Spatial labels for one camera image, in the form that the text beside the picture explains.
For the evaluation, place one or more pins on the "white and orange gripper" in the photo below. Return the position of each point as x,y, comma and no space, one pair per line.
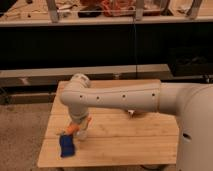
75,127

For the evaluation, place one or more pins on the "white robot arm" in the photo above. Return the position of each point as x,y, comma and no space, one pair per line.
190,103

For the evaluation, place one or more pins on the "blue cloth object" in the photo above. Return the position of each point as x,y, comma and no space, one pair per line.
67,146

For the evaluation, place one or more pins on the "wooden table board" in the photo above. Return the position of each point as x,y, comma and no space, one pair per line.
114,138

